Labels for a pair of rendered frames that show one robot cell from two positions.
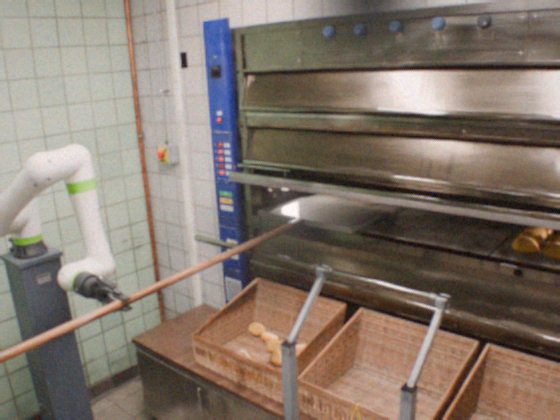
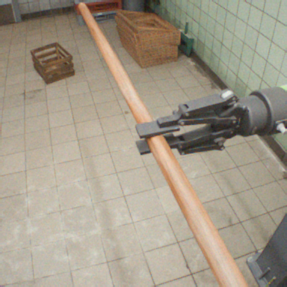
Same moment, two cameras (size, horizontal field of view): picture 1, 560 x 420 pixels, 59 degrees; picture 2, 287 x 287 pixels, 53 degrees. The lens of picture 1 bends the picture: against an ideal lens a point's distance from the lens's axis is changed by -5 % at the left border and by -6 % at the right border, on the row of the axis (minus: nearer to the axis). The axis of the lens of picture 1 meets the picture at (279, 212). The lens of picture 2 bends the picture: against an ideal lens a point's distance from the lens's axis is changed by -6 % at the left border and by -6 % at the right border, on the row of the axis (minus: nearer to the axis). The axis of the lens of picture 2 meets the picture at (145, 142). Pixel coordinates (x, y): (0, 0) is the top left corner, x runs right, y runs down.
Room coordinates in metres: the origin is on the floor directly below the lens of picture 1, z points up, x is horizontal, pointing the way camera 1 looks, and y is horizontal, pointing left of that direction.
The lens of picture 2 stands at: (1.76, 0.20, 1.53)
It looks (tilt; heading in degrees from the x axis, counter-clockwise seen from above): 43 degrees down; 121
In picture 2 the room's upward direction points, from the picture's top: straight up
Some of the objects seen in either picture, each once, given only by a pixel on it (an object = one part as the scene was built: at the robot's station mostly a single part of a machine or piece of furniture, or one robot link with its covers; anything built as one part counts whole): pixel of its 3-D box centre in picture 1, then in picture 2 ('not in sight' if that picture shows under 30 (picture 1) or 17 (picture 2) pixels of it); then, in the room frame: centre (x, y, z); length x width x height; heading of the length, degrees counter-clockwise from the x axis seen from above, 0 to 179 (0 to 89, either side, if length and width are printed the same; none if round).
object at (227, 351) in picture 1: (269, 333); not in sight; (2.14, 0.08, 0.72); 0.56 x 0.49 x 0.28; 49
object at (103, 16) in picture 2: not in sight; (98, 13); (-0.96, 3.40, 0.08); 0.60 x 0.40 x 0.16; 51
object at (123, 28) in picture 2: not in sight; (145, 32); (0.19, 2.76, 0.26); 0.56 x 0.49 x 0.28; 146
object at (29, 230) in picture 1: (22, 219); not in sight; (2.03, 1.09, 1.36); 0.16 x 0.13 x 0.19; 158
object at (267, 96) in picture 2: (88, 284); (268, 113); (1.73, 0.71, 1.18); 0.12 x 0.06 x 0.09; 139
